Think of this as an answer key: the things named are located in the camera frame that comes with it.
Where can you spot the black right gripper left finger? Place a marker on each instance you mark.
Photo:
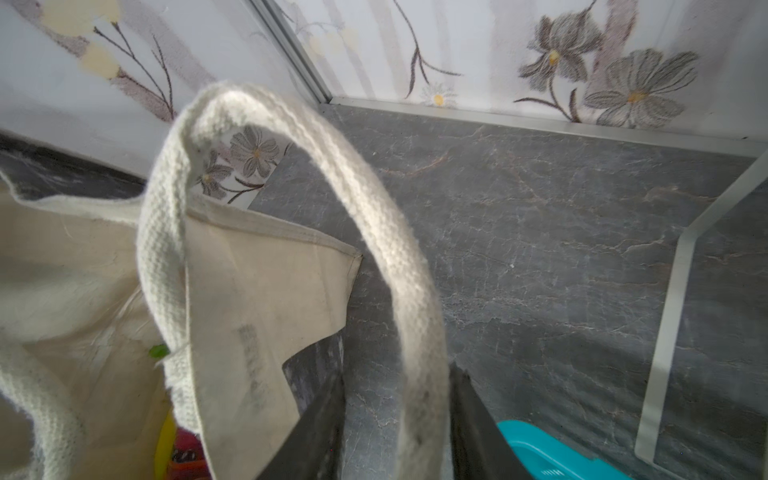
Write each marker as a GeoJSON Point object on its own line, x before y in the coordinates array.
{"type": "Point", "coordinates": [314, 448]}

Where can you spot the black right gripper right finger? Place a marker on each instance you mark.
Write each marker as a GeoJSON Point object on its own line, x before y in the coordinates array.
{"type": "Point", "coordinates": [479, 450]}

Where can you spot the orange snack bag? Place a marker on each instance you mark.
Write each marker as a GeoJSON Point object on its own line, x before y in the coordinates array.
{"type": "Point", "coordinates": [187, 461]}

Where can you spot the green snack bag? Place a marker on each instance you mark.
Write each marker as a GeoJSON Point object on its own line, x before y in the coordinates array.
{"type": "Point", "coordinates": [159, 352]}

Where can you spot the cream canvas tote bag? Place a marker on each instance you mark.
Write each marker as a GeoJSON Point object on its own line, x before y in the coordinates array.
{"type": "Point", "coordinates": [89, 285]}

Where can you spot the teal plastic basket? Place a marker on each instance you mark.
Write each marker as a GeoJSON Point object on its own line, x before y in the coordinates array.
{"type": "Point", "coordinates": [544, 457]}

